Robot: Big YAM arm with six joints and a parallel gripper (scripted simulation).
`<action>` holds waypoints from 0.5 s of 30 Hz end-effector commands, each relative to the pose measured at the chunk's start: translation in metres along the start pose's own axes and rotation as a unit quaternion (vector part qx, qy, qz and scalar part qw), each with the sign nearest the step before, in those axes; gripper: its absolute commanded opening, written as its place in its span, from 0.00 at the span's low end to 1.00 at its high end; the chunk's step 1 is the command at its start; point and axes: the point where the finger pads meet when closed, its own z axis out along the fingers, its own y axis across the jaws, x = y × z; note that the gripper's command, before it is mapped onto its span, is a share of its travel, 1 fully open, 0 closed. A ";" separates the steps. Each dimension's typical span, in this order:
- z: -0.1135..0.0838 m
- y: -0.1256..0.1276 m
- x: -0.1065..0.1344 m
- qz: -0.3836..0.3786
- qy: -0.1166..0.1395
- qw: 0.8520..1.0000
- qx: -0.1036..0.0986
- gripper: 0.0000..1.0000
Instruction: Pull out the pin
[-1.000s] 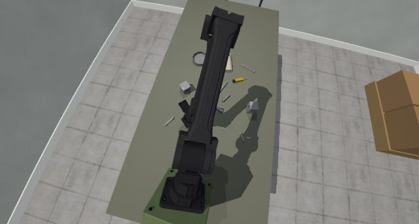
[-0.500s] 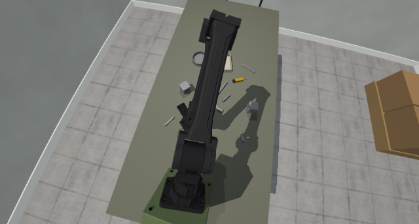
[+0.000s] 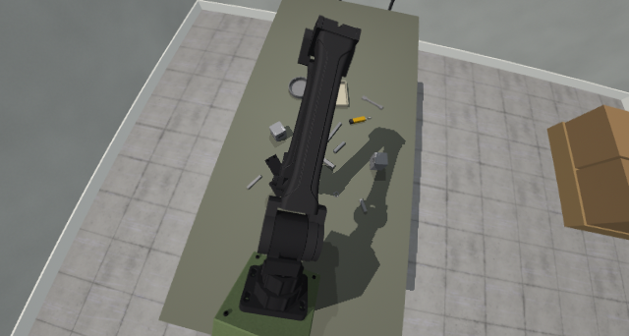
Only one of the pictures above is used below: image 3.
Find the beige open tray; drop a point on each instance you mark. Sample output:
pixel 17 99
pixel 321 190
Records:
pixel 342 99

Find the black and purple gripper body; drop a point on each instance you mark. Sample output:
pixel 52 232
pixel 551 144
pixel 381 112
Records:
pixel 277 192

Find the yellow-handled screwdriver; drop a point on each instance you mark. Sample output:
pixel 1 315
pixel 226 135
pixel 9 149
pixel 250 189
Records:
pixel 357 120

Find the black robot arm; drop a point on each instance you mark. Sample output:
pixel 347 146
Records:
pixel 276 287

